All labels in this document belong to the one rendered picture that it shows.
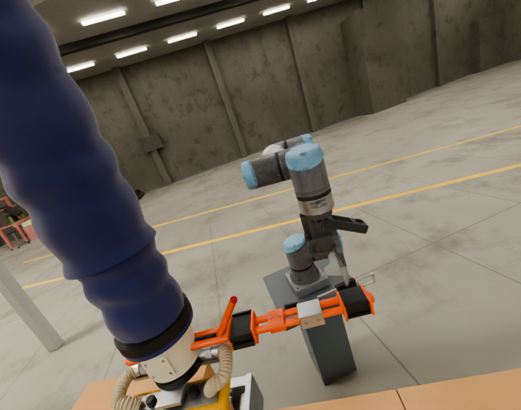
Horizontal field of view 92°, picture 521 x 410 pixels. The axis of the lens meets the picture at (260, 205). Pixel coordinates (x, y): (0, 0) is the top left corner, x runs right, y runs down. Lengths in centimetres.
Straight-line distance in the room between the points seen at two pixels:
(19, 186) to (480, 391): 166
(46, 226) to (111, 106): 1387
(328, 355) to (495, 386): 86
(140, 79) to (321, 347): 1368
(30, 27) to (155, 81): 1353
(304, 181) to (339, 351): 155
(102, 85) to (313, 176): 1427
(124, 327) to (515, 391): 144
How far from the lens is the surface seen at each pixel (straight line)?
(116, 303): 77
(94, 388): 157
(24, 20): 76
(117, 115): 1443
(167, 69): 1430
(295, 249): 149
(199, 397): 95
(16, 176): 71
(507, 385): 157
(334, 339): 192
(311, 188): 61
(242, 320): 88
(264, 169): 73
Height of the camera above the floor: 181
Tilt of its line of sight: 19 degrees down
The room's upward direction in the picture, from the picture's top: 19 degrees counter-clockwise
